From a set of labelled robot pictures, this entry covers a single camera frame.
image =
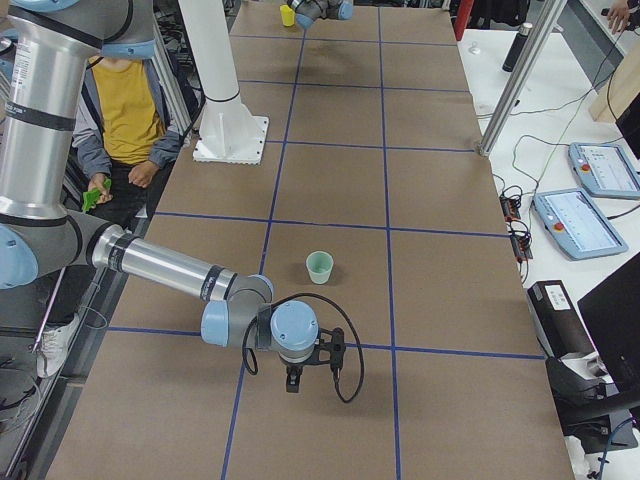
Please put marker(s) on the black box with label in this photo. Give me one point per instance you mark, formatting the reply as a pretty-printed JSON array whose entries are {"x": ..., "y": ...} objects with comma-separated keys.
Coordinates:
[{"x": 557, "y": 323}]

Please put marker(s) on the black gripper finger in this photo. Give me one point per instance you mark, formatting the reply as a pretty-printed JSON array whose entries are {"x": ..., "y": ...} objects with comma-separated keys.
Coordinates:
[
  {"x": 291, "y": 380},
  {"x": 297, "y": 378}
]

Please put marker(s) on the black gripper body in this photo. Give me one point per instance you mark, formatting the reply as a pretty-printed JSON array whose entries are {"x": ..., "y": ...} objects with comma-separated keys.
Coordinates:
[{"x": 294, "y": 369}]

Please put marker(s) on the green plastic cup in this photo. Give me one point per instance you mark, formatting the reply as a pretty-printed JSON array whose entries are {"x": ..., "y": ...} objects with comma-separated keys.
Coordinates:
[{"x": 319, "y": 265}]

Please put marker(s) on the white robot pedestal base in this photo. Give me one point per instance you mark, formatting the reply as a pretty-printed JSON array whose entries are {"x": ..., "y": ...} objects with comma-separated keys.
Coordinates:
[{"x": 228, "y": 132}]

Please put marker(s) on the yellow plastic cup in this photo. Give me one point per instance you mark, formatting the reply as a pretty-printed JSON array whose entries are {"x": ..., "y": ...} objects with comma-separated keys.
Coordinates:
[{"x": 287, "y": 15}]

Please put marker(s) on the green toy object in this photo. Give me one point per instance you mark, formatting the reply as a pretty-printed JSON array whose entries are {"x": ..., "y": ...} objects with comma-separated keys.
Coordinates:
[{"x": 91, "y": 197}]

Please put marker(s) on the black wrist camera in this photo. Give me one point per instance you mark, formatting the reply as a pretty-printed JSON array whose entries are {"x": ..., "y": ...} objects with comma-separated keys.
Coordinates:
[{"x": 331, "y": 349}]

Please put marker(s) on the black monitor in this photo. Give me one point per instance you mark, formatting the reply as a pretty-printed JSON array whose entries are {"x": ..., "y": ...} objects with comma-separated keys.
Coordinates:
[{"x": 610, "y": 312}]

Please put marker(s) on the orange black usb hub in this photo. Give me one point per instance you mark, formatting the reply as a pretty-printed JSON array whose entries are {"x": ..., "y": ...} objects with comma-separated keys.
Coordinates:
[{"x": 510, "y": 208}]

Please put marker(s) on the seated person yellow shirt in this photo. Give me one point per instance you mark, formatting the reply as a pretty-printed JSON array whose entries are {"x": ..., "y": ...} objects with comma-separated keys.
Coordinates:
[{"x": 124, "y": 131}]

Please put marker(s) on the lower teach pendant tablet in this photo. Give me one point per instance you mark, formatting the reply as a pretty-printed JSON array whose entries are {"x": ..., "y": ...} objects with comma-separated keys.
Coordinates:
[{"x": 577, "y": 225}]

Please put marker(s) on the aluminium frame post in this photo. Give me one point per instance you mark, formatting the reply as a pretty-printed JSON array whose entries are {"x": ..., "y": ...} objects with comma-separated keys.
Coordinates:
[{"x": 528, "y": 57}]

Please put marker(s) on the teach pendant tablet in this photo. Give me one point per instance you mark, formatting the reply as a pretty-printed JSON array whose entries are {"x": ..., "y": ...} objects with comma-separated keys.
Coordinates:
[
  {"x": 604, "y": 170},
  {"x": 577, "y": 225}
]

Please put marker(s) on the black bottle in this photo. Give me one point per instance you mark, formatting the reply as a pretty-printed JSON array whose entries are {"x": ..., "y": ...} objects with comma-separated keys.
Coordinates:
[{"x": 517, "y": 46}]

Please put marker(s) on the upper teach pendant tablet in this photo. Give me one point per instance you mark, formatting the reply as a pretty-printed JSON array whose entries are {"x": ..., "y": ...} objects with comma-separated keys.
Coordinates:
[{"x": 604, "y": 170}]

